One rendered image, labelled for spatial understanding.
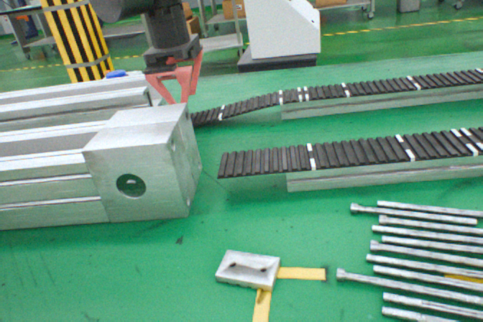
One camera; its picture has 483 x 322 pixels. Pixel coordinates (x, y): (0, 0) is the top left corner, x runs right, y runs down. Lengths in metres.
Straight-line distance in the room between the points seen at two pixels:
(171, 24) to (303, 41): 0.45
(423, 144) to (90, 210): 0.37
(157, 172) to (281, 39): 0.61
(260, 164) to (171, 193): 0.10
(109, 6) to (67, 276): 0.31
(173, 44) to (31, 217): 0.29
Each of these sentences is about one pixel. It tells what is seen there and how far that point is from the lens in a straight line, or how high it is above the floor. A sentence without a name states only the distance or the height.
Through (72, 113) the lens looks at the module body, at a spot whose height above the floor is 0.84.
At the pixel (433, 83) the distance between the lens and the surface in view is 0.60.
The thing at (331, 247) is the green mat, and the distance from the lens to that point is 0.34.
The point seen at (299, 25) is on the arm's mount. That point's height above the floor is 0.85.
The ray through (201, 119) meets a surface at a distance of 0.59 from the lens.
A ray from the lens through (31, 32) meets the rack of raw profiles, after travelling 10.13.
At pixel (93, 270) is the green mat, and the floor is 0.78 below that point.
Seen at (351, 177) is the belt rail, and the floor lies 0.79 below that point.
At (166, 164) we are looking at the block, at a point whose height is 0.85.
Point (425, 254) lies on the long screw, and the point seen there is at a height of 0.79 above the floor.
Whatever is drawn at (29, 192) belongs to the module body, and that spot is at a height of 0.83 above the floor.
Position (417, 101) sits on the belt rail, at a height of 0.79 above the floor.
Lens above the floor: 1.02
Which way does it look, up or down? 28 degrees down
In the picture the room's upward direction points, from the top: 10 degrees counter-clockwise
